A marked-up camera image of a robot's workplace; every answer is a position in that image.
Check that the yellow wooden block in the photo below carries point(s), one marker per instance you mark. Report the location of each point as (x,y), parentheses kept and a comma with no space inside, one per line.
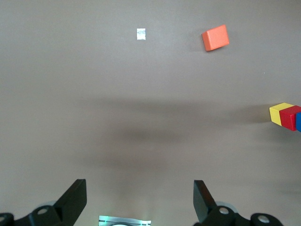
(275,115)

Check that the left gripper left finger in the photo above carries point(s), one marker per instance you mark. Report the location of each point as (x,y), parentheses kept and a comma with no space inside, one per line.
(73,202)

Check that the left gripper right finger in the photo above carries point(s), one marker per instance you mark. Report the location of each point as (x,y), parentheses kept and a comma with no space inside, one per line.
(204,204)

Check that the small square tape patch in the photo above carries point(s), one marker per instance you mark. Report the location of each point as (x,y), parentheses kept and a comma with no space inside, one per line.
(141,34)

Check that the red wooden block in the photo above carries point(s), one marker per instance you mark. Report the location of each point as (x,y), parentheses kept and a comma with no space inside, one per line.
(288,118)

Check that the orange wooden block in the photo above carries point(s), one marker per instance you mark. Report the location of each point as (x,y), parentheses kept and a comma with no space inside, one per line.
(216,37)

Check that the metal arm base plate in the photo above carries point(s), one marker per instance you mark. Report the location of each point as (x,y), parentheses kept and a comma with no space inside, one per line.
(124,219)

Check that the blue wooden block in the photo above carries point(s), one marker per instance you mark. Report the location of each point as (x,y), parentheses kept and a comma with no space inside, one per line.
(298,122)

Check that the brown paper table cover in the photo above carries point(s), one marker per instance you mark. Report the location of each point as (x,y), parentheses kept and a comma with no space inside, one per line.
(117,94)

